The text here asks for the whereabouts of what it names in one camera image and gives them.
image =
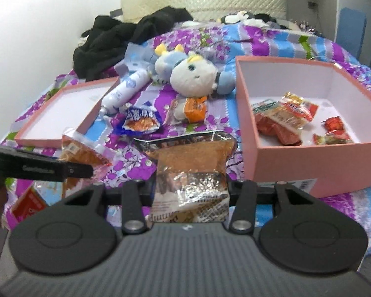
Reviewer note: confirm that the orange snack packet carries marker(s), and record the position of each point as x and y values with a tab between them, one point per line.
194	108

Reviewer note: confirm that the clear packet with brown snack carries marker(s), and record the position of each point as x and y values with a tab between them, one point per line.
80	151

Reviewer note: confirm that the red and white snack packet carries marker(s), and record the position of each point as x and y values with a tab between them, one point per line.
300	108

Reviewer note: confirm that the blue panel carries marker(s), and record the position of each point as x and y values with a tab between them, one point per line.
354	31

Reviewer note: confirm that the purple floral blanket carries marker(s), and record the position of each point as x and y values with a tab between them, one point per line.
216	117

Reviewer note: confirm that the flat red snack packet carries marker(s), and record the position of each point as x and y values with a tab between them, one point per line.
27	204

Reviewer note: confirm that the pink box lid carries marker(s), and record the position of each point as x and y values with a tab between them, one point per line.
68	105

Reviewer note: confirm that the black and white plush toy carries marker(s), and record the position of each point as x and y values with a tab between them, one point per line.
238	17

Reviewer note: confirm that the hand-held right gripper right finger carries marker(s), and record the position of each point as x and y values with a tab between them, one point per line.
245	204

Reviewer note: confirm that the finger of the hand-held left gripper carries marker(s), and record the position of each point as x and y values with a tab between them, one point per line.
78	171

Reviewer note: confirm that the white plastic wrap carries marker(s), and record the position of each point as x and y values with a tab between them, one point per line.
188	23

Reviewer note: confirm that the black clothes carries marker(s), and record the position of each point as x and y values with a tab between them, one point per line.
111	40

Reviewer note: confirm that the large red snack packet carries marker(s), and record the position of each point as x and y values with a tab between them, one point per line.
272	128

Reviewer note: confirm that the wall outlet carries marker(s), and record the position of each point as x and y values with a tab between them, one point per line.
311	4

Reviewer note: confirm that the clear blue-printed plastic bag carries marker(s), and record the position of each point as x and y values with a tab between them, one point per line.
134	56

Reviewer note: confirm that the silver packet with brown snack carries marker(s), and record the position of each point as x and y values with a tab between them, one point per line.
191	161

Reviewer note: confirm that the pink cardboard box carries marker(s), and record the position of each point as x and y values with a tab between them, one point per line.
247	123

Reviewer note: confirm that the blue and white plush toy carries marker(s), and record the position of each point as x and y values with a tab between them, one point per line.
191	75

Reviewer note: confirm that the small red candy packet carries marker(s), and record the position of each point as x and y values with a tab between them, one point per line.
334	122
332	138

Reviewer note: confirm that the white spray bottle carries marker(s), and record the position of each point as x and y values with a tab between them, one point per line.
123	91

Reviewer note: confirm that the green triangular snack packet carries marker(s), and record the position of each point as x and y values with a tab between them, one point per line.
262	105

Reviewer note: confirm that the blue snack packet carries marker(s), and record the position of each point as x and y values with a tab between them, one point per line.
140	119

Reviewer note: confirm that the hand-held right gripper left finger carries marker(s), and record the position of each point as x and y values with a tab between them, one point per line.
131	204

